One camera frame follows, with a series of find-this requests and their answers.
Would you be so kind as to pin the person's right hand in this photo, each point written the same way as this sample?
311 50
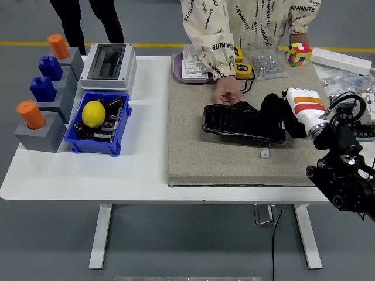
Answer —
227 89

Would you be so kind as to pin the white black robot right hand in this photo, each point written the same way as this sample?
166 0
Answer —
310 114

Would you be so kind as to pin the person's left hand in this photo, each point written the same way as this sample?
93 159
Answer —
299 38

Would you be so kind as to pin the person's right forearm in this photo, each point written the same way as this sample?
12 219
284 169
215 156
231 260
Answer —
216 55

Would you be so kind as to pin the person's left forearm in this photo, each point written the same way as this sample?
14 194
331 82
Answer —
302 24

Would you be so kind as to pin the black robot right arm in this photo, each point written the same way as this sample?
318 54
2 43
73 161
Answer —
337 137

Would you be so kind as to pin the colourful puzzle cube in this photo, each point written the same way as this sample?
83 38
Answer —
299 54

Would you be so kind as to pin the yellow tape measure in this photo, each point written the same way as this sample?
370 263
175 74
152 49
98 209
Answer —
238 55
243 70

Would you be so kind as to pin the clear bags of small parts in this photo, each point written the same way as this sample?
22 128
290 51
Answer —
337 83

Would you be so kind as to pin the clear bag of metal nuts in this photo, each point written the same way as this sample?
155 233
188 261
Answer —
268 65

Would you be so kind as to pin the white power strip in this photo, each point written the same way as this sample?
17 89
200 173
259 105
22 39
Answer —
340 60

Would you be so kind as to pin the purple tray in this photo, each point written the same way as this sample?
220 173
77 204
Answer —
178 70

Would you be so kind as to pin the light blue tray of components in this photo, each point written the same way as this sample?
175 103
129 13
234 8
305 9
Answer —
366 133

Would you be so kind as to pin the white circuit breaker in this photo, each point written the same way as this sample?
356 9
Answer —
370 109

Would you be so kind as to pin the grey-brown mat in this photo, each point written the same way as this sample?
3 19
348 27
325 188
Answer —
219 164

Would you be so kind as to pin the brown black rectangular component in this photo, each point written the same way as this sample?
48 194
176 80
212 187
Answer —
115 102

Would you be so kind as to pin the white table leg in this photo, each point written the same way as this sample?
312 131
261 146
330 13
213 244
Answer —
309 234
101 234

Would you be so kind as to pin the white electrical distribution box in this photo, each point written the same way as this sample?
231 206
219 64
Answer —
108 67

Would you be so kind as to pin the black electronic modules pile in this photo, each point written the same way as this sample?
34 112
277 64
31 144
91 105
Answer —
108 128

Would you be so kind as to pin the yellow lemon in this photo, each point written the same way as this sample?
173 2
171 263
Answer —
93 114

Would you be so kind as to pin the blue plastic bin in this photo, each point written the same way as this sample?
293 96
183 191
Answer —
96 147

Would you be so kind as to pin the black round component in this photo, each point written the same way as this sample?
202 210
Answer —
78 126

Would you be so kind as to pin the grey block holder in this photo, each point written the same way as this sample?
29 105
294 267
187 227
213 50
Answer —
44 140
74 60
70 80
66 101

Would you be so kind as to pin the person in background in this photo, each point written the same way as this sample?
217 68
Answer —
70 20

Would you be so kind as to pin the orange cylinder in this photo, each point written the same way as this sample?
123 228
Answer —
58 47
30 115

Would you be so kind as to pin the blue block peg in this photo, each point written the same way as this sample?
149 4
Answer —
50 68
43 90

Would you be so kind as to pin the white switch plates stack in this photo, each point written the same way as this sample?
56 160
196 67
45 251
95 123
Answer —
192 65

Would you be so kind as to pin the metal bracket under table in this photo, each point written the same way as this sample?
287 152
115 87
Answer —
263 215

